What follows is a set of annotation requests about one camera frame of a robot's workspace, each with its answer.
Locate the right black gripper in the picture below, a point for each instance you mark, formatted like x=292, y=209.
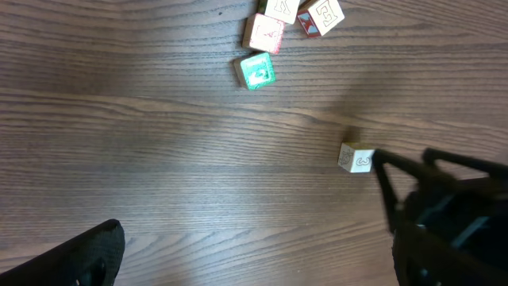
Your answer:
x=444, y=235

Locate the white patterned wooden block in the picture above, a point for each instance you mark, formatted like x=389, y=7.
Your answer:
x=317, y=17

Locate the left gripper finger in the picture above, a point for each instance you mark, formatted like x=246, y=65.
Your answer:
x=91, y=258

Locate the white and blue block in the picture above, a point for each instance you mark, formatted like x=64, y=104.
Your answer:
x=355, y=157

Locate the white K wooden block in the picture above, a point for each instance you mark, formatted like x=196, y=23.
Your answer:
x=283, y=10

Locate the red I wooden block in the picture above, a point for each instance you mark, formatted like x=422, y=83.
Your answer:
x=263, y=33

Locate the green wooden block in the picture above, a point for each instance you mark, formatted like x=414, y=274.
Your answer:
x=255, y=71

